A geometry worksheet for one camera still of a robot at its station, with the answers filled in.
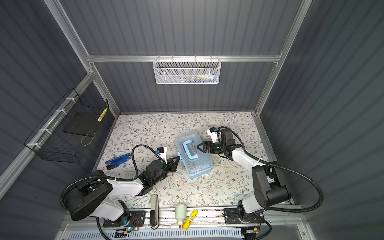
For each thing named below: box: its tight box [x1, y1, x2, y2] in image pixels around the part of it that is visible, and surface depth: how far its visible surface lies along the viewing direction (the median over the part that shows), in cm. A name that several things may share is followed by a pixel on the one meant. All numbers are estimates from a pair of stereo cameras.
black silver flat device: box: [149, 194, 159, 230], surface depth 74 cm
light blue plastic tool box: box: [176, 130, 213, 179], surface depth 86 cm
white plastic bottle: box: [175, 205, 187, 230], surface depth 71 cm
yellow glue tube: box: [183, 209, 199, 230], surface depth 73 cm
